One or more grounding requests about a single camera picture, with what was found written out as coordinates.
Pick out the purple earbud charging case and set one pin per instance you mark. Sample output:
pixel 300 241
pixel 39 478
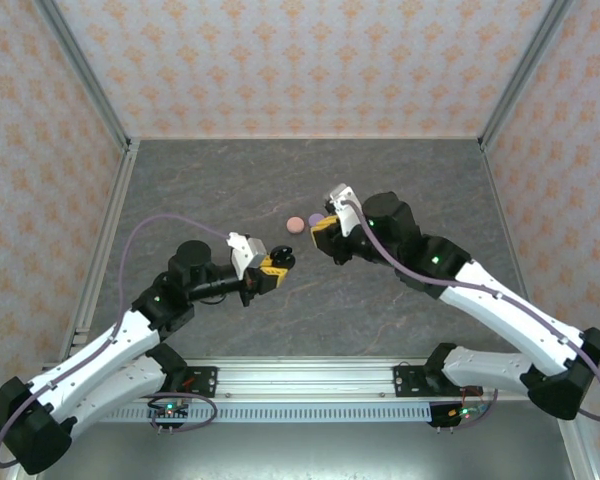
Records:
pixel 316 218

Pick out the pink earbud charging case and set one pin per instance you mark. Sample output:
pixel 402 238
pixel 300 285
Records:
pixel 295 225

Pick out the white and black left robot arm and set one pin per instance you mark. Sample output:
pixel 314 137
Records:
pixel 90 360

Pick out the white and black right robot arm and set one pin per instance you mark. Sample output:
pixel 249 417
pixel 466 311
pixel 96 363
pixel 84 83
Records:
pixel 505 310

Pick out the small circuit board with LED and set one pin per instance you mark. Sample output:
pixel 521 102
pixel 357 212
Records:
pixel 169 411
pixel 460 412

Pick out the grey metal sheet panel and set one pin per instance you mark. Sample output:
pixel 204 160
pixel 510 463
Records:
pixel 305 455

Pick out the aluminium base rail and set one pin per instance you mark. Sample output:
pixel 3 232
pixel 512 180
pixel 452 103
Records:
pixel 305 380

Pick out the aluminium frame post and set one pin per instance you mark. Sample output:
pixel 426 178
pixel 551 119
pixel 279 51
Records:
pixel 80 75
pixel 525 75
pixel 577 450

